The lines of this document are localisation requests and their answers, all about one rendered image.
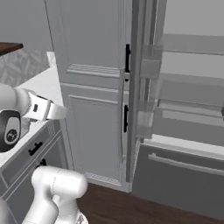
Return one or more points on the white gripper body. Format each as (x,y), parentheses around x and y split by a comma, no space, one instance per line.
(57,111)

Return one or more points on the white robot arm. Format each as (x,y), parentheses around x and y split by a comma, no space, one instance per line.
(55,183)

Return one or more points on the grey counter drawer front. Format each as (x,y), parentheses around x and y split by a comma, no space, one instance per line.
(20,160)

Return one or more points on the grey panelled cupboard door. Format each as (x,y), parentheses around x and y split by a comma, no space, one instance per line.
(93,131)

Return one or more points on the dark wooden shelf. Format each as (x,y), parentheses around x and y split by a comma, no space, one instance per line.
(10,47)

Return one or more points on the grey tall cupboard door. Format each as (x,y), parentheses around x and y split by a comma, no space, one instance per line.
(87,35)

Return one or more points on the grey open fridge door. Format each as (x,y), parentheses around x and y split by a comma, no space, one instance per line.
(137,87)

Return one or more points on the grey base cupboard door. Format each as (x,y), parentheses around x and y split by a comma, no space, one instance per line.
(22,192)

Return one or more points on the clear fridge door bin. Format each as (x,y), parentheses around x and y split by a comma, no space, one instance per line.
(145,119)
(151,62)

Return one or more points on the glass fridge shelf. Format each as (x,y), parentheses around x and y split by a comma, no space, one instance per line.
(189,110)

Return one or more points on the grey fridge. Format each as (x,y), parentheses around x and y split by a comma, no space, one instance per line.
(192,87)

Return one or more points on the grey fridge freezer drawer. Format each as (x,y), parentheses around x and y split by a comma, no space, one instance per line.
(175,186)

